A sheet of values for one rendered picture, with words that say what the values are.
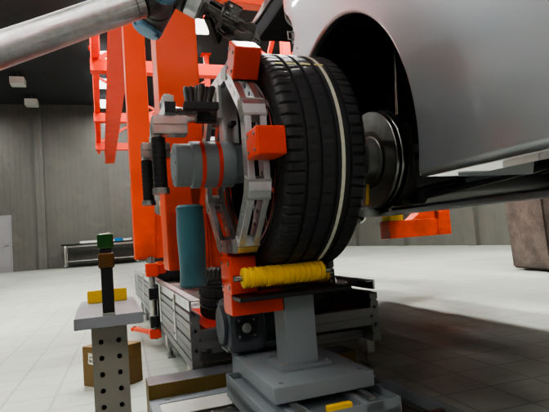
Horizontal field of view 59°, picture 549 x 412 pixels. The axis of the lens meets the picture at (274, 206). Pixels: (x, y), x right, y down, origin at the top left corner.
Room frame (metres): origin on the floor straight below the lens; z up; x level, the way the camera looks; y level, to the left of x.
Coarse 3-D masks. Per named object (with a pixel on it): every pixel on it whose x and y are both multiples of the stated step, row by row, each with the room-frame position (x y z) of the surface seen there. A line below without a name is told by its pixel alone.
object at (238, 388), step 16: (240, 384) 1.61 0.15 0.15; (240, 400) 1.50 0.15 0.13; (256, 400) 1.45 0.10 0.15; (304, 400) 1.41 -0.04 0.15; (320, 400) 1.40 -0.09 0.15; (336, 400) 1.40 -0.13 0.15; (352, 400) 1.35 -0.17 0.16; (368, 400) 1.31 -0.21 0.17; (384, 400) 1.31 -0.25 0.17; (400, 400) 1.32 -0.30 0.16
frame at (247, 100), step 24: (240, 96) 1.23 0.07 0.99; (240, 120) 1.22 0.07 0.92; (264, 120) 1.22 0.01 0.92; (264, 168) 1.22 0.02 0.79; (216, 192) 1.72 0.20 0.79; (264, 192) 1.22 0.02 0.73; (216, 216) 1.63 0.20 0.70; (240, 216) 1.29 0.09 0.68; (264, 216) 1.28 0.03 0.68; (216, 240) 1.57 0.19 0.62; (240, 240) 1.32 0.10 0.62
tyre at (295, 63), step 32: (288, 64) 1.29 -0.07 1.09; (320, 64) 1.33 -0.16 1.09; (288, 96) 1.20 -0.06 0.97; (320, 96) 1.24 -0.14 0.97; (352, 96) 1.27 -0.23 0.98; (288, 128) 1.18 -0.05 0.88; (320, 128) 1.21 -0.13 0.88; (352, 128) 1.24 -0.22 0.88; (288, 160) 1.18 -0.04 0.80; (320, 160) 1.22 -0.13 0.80; (352, 160) 1.24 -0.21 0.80; (288, 192) 1.20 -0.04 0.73; (320, 192) 1.24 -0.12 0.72; (352, 192) 1.26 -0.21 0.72; (288, 224) 1.25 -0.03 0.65; (320, 224) 1.28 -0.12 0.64; (352, 224) 1.32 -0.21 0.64; (256, 256) 1.46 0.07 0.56; (288, 256) 1.37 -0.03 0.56
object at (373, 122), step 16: (368, 112) 1.58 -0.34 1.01; (368, 128) 1.59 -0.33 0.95; (384, 128) 1.50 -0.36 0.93; (368, 144) 1.53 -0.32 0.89; (384, 144) 1.51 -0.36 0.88; (400, 144) 1.46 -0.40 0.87; (368, 160) 1.52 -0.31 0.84; (384, 160) 1.51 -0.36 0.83; (400, 160) 1.47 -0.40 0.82; (368, 176) 1.54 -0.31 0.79; (384, 176) 1.52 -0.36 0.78; (400, 176) 1.47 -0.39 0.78; (384, 192) 1.53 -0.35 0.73
